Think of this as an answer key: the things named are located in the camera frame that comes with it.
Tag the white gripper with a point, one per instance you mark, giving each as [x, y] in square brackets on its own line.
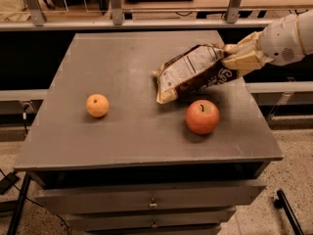
[281, 39]

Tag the brown chip bag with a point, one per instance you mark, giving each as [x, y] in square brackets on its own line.
[200, 66]

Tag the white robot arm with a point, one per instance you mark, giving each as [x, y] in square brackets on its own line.
[308, 38]

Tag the red apple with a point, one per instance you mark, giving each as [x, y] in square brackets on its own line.
[202, 117]

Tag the black stand leg right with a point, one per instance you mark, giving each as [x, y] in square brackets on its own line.
[281, 202]

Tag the black stand leg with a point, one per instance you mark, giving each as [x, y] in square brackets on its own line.
[17, 213]
[281, 202]

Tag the orange fruit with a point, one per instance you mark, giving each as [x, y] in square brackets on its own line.
[97, 105]

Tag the grey drawer cabinet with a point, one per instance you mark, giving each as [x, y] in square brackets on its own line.
[140, 141]

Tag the top grey drawer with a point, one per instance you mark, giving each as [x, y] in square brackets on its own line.
[150, 197]

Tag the grey drawer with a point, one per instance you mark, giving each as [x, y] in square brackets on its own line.
[149, 219]
[150, 197]

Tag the black stand leg left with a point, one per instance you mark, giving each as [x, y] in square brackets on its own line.
[17, 213]

